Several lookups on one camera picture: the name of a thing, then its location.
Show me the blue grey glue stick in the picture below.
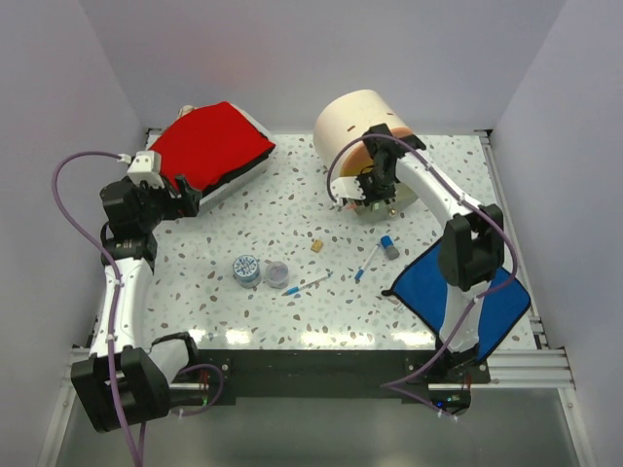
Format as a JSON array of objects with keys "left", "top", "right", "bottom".
[{"left": 381, "top": 235, "right": 400, "bottom": 261}]

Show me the round beige drawer organizer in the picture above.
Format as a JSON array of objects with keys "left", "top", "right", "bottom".
[{"left": 313, "top": 90, "right": 426, "bottom": 222}]

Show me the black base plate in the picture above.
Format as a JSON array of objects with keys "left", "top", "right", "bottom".
[{"left": 145, "top": 347, "right": 493, "bottom": 408}]

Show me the blue microfiber cloth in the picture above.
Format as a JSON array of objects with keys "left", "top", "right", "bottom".
[{"left": 384, "top": 242, "right": 531, "bottom": 363}]

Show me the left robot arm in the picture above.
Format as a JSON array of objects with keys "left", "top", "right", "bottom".
[{"left": 71, "top": 175, "right": 202, "bottom": 433}]

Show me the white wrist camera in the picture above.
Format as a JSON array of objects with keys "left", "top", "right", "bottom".
[
  {"left": 127, "top": 151, "right": 165, "bottom": 189},
  {"left": 330, "top": 176, "right": 366, "bottom": 200}
]

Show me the black cloth under red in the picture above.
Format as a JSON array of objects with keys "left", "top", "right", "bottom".
[{"left": 202, "top": 126, "right": 276, "bottom": 197}]

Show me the purple glitter tape roll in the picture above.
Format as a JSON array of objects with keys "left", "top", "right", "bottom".
[{"left": 265, "top": 261, "right": 289, "bottom": 289}]

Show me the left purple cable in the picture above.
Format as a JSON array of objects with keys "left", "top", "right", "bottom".
[{"left": 52, "top": 152, "right": 225, "bottom": 466}]

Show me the blue patterned tape roll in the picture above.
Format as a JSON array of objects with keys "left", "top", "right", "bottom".
[{"left": 232, "top": 255, "right": 261, "bottom": 288}]

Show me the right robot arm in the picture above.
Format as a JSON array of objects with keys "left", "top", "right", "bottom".
[{"left": 359, "top": 124, "right": 508, "bottom": 382}]

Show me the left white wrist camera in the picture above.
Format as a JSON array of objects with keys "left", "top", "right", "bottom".
[{"left": 127, "top": 151, "right": 165, "bottom": 189}]

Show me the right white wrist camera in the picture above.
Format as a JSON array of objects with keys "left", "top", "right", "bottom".
[{"left": 330, "top": 176, "right": 366, "bottom": 200}]

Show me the small tan eraser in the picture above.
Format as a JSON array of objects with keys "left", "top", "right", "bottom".
[{"left": 311, "top": 240, "right": 323, "bottom": 253}]

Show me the white pen blue clip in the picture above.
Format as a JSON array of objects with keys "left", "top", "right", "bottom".
[{"left": 354, "top": 244, "right": 381, "bottom": 282}]

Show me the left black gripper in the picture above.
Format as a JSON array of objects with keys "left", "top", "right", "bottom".
[{"left": 130, "top": 175, "right": 201, "bottom": 232}]

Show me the white plastic basket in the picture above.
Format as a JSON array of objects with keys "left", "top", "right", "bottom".
[{"left": 138, "top": 102, "right": 274, "bottom": 213}]

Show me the white blue cap pen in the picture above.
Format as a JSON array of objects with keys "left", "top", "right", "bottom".
[{"left": 282, "top": 271, "right": 332, "bottom": 297}]

